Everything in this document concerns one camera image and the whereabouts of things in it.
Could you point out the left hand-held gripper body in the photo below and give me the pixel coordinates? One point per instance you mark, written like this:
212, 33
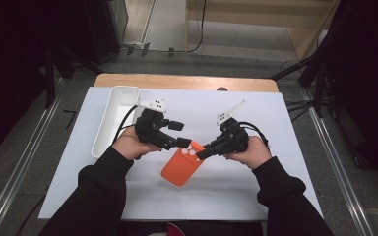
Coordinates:
151, 128

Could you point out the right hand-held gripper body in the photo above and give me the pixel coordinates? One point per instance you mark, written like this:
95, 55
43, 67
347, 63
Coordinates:
236, 139

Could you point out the orange phone case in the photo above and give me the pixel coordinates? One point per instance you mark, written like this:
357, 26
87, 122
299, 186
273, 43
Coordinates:
180, 167

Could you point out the white plastic storage box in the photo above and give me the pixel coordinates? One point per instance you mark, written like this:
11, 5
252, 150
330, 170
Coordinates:
114, 111

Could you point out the person's right hand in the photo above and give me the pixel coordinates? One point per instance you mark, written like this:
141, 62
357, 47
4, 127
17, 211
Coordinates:
256, 154

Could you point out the person's left hand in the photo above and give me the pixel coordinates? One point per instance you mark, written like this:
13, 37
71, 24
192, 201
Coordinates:
129, 146

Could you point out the white board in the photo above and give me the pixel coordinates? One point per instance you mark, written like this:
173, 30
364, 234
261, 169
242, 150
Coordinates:
210, 196

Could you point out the wooden table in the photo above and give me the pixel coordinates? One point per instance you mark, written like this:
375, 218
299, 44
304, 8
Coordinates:
183, 81

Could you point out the person's dark trousers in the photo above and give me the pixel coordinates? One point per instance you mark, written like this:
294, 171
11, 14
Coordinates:
216, 229

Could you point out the red rounded item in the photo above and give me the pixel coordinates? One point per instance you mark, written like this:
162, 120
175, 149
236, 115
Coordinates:
174, 230

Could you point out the black tripod stand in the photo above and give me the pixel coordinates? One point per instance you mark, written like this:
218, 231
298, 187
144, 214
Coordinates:
318, 82

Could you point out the black cabinet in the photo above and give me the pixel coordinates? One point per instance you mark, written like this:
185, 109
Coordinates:
101, 29

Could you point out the black metal stand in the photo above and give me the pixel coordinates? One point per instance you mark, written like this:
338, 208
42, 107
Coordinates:
50, 82

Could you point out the light wooden shelf unit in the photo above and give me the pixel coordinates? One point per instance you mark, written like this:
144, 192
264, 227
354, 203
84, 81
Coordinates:
262, 13

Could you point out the dark curtain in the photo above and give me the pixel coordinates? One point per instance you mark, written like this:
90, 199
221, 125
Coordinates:
10, 65
370, 82

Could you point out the metal floor rail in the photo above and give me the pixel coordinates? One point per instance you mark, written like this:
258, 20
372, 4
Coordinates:
19, 164
338, 164

